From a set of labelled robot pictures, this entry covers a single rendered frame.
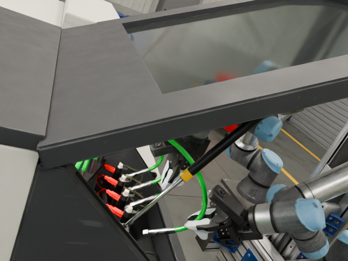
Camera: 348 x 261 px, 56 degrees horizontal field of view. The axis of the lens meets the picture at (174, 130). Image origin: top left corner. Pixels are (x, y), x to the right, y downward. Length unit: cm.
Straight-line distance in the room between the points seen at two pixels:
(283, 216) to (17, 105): 62
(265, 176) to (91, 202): 109
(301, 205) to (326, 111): 736
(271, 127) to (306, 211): 24
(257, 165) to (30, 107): 117
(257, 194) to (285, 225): 75
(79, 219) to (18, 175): 13
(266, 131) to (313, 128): 733
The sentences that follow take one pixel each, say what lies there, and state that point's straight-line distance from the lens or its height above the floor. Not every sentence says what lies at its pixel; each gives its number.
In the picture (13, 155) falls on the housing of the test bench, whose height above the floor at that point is 146.
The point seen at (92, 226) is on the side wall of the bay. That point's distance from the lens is 61.
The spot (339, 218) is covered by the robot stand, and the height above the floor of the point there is 122.
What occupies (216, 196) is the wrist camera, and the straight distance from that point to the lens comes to 85.
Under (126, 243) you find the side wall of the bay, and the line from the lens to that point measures 65.
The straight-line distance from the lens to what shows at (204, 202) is 92.
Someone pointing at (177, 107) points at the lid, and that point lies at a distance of 50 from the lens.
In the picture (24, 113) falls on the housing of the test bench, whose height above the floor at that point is 150.
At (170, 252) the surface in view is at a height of 93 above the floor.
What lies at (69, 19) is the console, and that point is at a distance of 115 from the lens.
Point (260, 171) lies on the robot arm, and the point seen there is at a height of 119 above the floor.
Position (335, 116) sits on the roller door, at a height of 70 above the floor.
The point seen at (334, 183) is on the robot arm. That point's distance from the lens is 103.
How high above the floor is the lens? 175
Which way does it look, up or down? 22 degrees down
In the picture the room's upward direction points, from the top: 24 degrees clockwise
